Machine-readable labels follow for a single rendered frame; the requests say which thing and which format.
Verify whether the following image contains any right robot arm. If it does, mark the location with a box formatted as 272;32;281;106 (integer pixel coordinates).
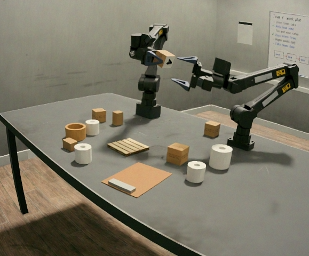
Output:
129;23;169;110

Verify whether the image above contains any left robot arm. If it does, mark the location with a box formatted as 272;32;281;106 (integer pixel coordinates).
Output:
196;58;299;149

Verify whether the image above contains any small square wooden pallet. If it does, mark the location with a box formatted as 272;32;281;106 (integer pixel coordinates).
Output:
107;138;149;157

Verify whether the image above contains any brown rectangular block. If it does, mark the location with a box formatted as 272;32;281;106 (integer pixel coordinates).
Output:
112;111;123;126

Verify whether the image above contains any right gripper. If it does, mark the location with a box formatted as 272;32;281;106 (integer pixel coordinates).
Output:
137;50;163;66

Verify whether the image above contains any tan cardboard cube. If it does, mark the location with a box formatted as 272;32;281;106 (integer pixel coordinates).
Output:
62;138;78;151

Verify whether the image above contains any tan flat board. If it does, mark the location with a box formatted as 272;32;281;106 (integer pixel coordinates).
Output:
101;162;167;198

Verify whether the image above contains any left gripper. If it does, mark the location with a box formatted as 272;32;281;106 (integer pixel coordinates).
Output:
171;57;202;92

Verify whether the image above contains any tan cardboard carton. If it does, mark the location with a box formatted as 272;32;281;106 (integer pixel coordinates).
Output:
204;121;220;137
153;50;176;68
167;143;189;166
92;108;106;122

